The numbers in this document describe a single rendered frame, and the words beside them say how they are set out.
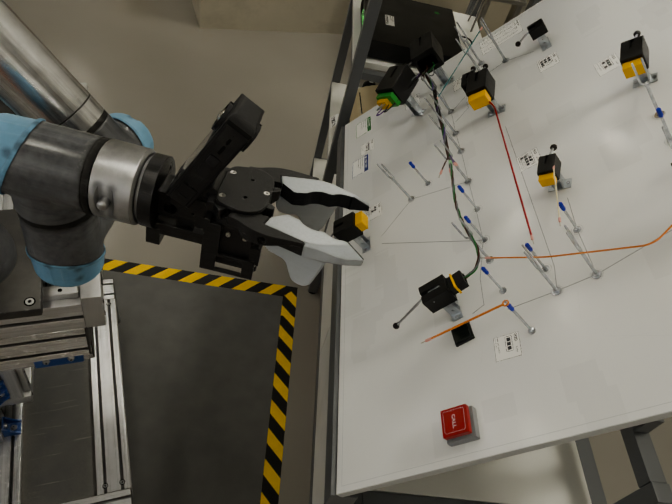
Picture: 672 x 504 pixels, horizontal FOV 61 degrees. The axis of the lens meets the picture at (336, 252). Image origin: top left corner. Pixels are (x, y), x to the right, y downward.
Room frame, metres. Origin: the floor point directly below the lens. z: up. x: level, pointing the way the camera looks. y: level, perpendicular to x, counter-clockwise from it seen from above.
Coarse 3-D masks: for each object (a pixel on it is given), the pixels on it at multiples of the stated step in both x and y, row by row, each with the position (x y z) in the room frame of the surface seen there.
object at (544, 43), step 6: (540, 18) 1.46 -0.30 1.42; (534, 24) 1.45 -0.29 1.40; (540, 24) 1.43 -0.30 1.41; (528, 30) 1.44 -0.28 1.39; (534, 30) 1.43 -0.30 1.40; (540, 30) 1.43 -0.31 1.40; (546, 30) 1.43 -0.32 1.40; (534, 36) 1.43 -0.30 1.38; (540, 36) 1.43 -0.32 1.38; (516, 42) 1.44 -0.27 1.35; (540, 42) 1.44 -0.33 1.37; (546, 42) 1.44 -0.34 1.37; (546, 48) 1.43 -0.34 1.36
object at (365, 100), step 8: (360, 88) 1.89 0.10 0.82; (368, 88) 1.88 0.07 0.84; (360, 96) 1.84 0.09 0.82; (368, 96) 1.83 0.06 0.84; (376, 96) 1.83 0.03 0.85; (360, 104) 1.79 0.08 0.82; (368, 104) 1.78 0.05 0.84; (376, 104) 1.78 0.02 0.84; (352, 112) 1.79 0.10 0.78; (360, 112) 1.75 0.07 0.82; (352, 120) 1.75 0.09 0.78
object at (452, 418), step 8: (456, 408) 0.52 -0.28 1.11; (464, 408) 0.52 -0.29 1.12; (448, 416) 0.51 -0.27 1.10; (456, 416) 0.51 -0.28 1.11; (464, 416) 0.50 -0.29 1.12; (448, 424) 0.49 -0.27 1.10; (456, 424) 0.49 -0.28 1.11; (464, 424) 0.49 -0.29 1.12; (448, 432) 0.48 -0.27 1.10; (456, 432) 0.48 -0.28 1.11; (464, 432) 0.48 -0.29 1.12
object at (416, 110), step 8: (408, 64) 1.48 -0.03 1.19; (392, 72) 1.43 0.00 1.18; (400, 72) 1.41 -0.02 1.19; (408, 72) 1.43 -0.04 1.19; (384, 80) 1.41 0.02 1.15; (392, 80) 1.39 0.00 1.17; (400, 80) 1.39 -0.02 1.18; (408, 80) 1.41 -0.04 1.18; (416, 80) 1.44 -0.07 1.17; (376, 88) 1.40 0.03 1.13; (384, 88) 1.37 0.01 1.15; (392, 88) 1.36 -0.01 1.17; (400, 88) 1.38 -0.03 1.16; (400, 96) 1.37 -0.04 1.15; (408, 96) 1.39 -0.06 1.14; (400, 104) 1.37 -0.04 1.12; (408, 104) 1.43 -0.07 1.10; (416, 104) 1.43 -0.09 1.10; (416, 112) 1.44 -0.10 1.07; (424, 112) 1.42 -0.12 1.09
